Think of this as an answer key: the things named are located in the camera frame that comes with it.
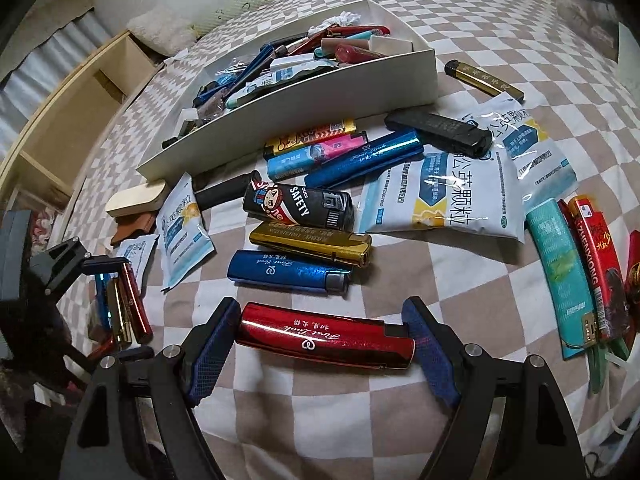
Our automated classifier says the large red metallic lighter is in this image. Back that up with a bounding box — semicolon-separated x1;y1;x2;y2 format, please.
235;302;417;372

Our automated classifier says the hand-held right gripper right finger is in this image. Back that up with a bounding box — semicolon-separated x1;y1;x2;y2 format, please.
401;296;588;480

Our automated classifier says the grey curtain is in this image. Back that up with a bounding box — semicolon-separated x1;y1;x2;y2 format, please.
0;7;97;136

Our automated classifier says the green plastic strip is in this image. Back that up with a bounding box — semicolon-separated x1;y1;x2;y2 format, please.
585;335;632;396

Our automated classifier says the pile of mixed lighters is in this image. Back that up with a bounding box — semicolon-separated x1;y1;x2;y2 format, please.
162;9;416;148

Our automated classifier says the black cylindrical grip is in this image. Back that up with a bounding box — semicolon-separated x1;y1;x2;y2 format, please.
194;171;262;209

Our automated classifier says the yellow orange printed lighter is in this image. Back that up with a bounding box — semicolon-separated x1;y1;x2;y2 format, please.
263;119;357;157

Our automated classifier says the small white blue sachet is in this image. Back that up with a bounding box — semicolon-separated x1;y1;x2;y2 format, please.
114;233;161;297
157;171;217;292

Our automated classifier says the white cord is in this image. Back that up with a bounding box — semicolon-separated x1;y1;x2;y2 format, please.
599;350;640;442

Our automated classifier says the white fluffy pillow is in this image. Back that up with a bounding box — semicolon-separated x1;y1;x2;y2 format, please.
126;10;201;57

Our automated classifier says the crumpled white tissue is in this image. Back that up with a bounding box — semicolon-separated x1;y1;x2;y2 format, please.
320;10;359;29

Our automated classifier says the gold metallic lighter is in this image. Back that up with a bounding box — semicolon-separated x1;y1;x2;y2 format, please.
248;220;373;267

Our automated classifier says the boxed red doll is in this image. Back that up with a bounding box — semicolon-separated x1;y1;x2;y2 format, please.
31;210;55;240

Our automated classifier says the pink blue printed lighter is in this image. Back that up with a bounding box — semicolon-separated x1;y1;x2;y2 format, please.
266;131;369;181

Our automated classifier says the black gold-lettered lighter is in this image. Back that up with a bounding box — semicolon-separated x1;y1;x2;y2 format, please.
444;59;526;102

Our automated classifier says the red slim packet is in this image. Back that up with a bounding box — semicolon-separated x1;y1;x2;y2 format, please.
567;195;632;345

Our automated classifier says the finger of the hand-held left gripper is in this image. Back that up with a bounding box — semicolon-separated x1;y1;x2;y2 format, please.
49;307;157;374
30;239;132;297

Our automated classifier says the teal slim lighter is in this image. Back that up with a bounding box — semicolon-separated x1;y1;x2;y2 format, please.
95;271;113;333

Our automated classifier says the blue metallic lighter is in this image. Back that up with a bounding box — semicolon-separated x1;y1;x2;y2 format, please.
227;249;354;297
304;129;427;190

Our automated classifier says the brown leather case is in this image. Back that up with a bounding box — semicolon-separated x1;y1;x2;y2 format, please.
110;211;157;247

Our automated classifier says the teal slim packet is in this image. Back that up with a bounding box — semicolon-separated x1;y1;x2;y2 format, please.
525;198;599;361

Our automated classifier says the wooden bedside shelf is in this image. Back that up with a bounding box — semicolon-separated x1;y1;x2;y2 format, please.
0;29;168;216

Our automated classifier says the matte black lighter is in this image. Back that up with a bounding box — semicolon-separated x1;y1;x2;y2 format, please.
385;110;494;162

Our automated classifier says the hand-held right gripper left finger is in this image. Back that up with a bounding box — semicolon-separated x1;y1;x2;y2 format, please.
59;296;242;480

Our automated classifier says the red slim lighter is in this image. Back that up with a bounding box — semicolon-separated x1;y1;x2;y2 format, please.
118;261;154;346

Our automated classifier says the gold slim lighter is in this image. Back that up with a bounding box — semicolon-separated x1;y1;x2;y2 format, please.
106;276;133;352

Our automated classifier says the black cartoon print lighter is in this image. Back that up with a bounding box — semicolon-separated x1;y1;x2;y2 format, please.
242;179;355;234

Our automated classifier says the large white blue sachet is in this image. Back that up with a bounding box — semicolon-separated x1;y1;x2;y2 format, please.
360;144;527;245
462;94;580;206

